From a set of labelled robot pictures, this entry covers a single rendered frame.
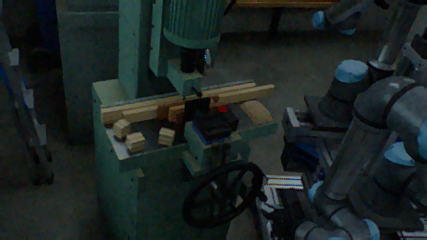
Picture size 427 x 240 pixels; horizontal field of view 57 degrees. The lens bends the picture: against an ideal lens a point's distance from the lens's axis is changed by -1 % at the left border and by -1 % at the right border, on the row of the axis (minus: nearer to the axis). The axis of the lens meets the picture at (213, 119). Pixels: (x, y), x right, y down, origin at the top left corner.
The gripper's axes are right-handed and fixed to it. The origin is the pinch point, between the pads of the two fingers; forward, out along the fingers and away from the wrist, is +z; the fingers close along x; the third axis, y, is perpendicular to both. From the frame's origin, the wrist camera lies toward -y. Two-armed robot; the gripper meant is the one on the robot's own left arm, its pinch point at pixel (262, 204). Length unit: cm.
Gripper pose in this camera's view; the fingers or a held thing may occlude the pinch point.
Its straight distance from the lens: 132.0
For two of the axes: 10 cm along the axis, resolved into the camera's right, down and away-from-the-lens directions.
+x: 8.9, -1.3, 4.4
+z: -4.6, -1.3, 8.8
